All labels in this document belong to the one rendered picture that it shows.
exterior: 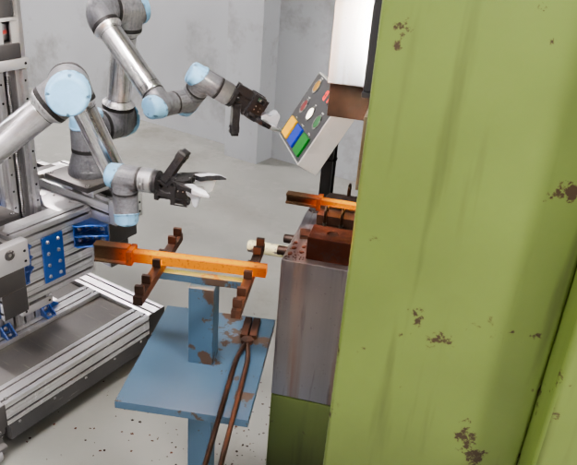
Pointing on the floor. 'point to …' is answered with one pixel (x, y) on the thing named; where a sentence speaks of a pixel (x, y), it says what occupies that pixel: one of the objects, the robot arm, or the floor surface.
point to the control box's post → (326, 175)
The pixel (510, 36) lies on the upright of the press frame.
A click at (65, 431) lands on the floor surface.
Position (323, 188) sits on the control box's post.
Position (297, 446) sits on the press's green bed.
